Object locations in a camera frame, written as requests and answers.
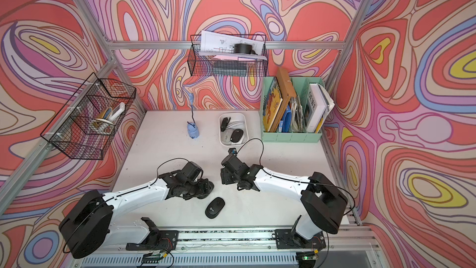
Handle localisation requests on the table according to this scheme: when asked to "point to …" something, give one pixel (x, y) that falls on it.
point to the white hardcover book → (320, 103)
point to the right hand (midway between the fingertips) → (229, 178)
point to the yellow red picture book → (273, 99)
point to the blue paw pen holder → (193, 129)
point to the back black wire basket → (202, 65)
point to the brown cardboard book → (287, 90)
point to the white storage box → (233, 129)
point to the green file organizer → (290, 109)
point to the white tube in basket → (116, 110)
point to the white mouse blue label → (240, 125)
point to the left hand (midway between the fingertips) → (208, 191)
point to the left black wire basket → (86, 125)
